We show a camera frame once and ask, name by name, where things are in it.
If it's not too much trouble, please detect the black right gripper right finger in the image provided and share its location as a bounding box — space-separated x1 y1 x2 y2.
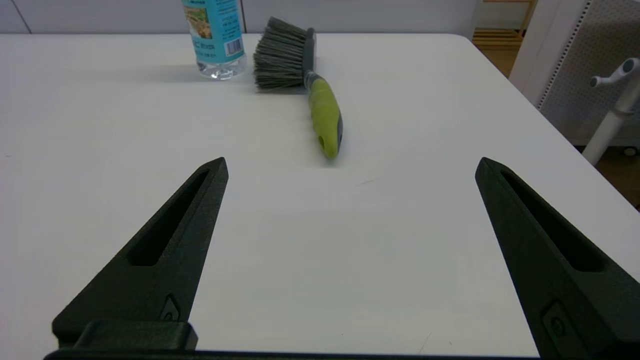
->
475 157 640 358

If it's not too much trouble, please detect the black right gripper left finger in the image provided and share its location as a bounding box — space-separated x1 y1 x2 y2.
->
51 157 229 346

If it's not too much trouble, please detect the clear soda water bottle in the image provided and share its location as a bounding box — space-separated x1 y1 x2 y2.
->
182 0 248 81

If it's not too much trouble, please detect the white side table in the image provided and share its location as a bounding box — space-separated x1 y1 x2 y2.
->
582 57 640 166

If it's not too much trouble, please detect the white perforated panel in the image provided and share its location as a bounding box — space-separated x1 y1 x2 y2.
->
509 0 640 147

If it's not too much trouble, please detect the green handled grey brush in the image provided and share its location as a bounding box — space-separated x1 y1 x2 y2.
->
252 16 344 160

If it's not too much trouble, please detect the white table crank handle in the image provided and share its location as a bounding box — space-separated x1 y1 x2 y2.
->
590 57 640 89

